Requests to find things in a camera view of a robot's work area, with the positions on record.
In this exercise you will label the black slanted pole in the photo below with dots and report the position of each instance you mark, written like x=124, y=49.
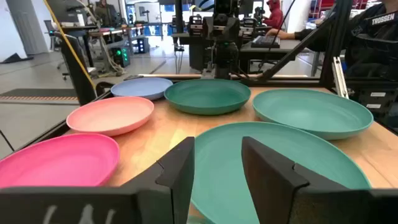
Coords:
x=77, y=71

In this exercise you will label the teal plastic plate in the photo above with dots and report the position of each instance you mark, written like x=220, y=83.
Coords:
x=311, y=112
x=217, y=168

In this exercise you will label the silver aluminium bracket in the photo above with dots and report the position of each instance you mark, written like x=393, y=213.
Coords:
x=339, y=77

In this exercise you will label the black equipment box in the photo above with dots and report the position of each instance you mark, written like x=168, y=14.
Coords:
x=373, y=99

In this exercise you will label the dark green plastic plate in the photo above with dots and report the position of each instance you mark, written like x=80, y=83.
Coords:
x=206, y=95

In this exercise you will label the computer monitor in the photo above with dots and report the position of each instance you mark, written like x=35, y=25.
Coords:
x=147, y=12

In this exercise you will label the black keyboard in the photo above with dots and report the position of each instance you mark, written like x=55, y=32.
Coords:
x=265, y=41

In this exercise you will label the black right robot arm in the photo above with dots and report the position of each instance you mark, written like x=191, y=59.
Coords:
x=225, y=59

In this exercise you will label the person's hand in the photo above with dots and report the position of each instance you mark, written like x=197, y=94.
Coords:
x=275, y=32

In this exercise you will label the person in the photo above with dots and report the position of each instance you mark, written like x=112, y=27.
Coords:
x=105, y=12
x=273, y=14
x=373, y=31

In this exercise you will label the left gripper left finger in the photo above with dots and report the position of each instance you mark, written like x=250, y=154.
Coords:
x=174, y=174

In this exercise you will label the hot pink plastic plate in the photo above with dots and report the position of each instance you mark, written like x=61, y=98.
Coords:
x=56, y=161

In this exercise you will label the black hazard-striped floor mat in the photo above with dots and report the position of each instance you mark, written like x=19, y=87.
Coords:
x=37, y=93

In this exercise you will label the black desk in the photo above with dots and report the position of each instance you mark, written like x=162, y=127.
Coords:
x=292, y=46
x=196, y=53

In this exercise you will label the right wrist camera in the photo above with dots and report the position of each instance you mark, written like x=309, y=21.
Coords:
x=223, y=6

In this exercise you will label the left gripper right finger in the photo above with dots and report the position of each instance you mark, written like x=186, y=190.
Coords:
x=267, y=180

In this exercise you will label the computer tower blue lights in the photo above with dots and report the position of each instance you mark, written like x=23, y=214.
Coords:
x=143, y=45

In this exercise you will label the blue plastic plate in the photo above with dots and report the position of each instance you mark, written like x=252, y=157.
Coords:
x=141, y=87

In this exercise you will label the computer tower green lights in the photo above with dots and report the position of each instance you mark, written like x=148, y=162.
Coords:
x=121, y=56

